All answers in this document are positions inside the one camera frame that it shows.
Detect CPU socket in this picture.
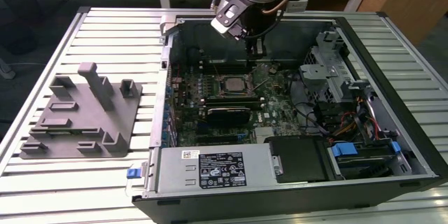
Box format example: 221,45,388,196
217,74,254,98

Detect black plastic shroud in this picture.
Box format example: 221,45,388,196
268,136,332,184

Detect grey metal disk bay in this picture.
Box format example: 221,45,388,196
326,140,414,180

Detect green motherboard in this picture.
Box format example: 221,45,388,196
166,62,305,148

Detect grey parts rack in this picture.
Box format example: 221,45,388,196
18,62,144,159

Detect black graphics card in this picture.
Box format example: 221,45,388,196
205,107,250,125

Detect silver chipset heat sink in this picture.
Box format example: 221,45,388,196
254,126,277,144

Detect blue disk carrier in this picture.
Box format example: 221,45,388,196
330,141,401,162

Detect silver CPU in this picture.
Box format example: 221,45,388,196
222,76,248,92

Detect grey chair base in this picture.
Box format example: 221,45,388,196
0,57,16,79

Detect yellow wire bundle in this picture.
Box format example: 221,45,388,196
328,120,356,137

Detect grey metal drive cage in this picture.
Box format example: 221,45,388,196
298,31,354,104

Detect black PC case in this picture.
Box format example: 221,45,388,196
130,11,448,224

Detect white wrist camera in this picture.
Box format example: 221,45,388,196
209,0,248,41

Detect green RAM stick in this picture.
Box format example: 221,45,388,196
44,129,100,134

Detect blue case latch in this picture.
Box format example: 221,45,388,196
125,167,141,180

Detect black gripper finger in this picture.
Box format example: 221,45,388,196
244,38,266,61

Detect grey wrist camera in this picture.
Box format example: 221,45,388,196
286,0,309,13

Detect black expansion slot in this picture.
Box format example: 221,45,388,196
194,135,240,143

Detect grey power supply unit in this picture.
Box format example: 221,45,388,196
153,146,281,193

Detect red wire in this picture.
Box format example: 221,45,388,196
341,112,382,141

